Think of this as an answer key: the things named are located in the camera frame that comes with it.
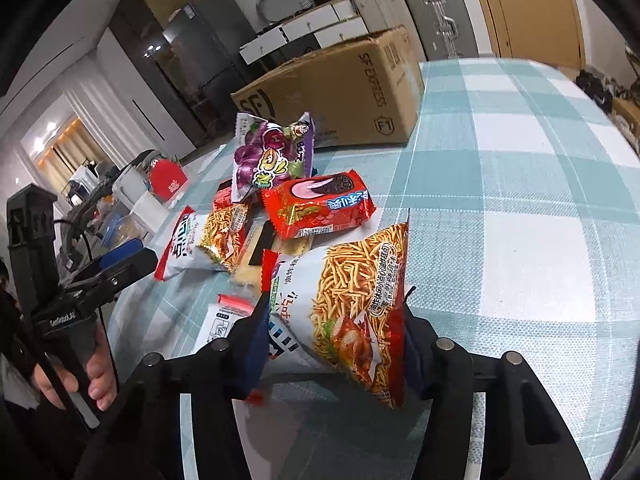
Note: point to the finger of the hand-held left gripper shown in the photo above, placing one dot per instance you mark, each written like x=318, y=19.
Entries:
x=125, y=272
x=120, y=252

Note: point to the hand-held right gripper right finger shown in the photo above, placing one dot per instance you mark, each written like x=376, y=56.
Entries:
x=411, y=355

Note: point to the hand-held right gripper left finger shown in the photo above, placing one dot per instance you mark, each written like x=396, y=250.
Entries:
x=256, y=360

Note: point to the large fried noodle snack bag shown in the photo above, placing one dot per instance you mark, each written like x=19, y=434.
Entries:
x=350, y=300

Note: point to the red cookie packet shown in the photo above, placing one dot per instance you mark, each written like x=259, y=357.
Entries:
x=315, y=205

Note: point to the person's left hand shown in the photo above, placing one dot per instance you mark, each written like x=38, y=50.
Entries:
x=102, y=375

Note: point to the white pink-edged snack packet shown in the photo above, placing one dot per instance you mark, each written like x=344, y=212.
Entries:
x=220, y=320

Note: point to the white plastic container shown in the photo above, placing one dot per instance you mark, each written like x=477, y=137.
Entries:
x=132, y=190

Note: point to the small white noodle snack bag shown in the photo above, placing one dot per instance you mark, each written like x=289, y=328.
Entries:
x=200, y=245

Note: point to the yellow cracker packet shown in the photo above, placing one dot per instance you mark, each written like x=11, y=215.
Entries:
x=255, y=255

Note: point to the teal checked tablecloth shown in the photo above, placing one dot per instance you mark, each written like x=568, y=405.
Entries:
x=500, y=210

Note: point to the purple grape candy bag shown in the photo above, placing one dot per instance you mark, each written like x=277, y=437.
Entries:
x=270, y=155

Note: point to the black tall cabinet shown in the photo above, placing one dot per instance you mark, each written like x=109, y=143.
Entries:
x=145, y=75

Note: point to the dark grey refrigerator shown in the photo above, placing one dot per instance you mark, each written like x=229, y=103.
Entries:
x=210, y=55

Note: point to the white drawer cabinet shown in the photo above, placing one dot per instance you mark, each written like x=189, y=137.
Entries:
x=310, y=30

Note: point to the small brown cardboard box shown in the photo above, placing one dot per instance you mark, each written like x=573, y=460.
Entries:
x=627, y=117

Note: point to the pile of shoes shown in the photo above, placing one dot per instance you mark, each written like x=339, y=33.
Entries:
x=597, y=87

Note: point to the silver suitcase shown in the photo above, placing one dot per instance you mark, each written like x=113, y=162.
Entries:
x=440, y=15

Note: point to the beige suitcase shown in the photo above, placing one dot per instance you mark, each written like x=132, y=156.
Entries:
x=380, y=5

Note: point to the wooden door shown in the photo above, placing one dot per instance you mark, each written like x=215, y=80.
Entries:
x=530, y=10

